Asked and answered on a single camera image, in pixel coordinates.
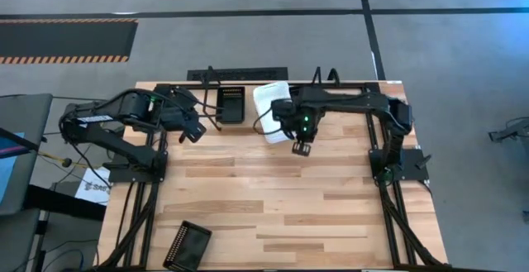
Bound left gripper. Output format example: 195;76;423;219
155;84;207;143

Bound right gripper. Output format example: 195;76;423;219
284;103;322;157

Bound black perforated plastic basket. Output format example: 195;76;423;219
217;85;246;125
162;220;213;272

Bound white plastic basket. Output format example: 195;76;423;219
252;80;293;145

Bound printed white paper sheet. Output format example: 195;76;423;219
74;166;112;206

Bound black beam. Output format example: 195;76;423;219
23;184;107;222

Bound black hazard-striped floor mat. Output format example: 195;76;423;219
0;17;139;65

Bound grey desk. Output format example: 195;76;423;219
0;93;54;217

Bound laptop with blue screen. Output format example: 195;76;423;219
0;126;45;207

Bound grey stand leg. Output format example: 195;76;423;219
488;117;529;143

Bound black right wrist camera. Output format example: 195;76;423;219
270;98;297;121

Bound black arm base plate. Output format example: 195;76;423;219
369;148;430;182
107;150;169;184

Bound black metal table frame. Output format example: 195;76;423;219
95;80;452;272

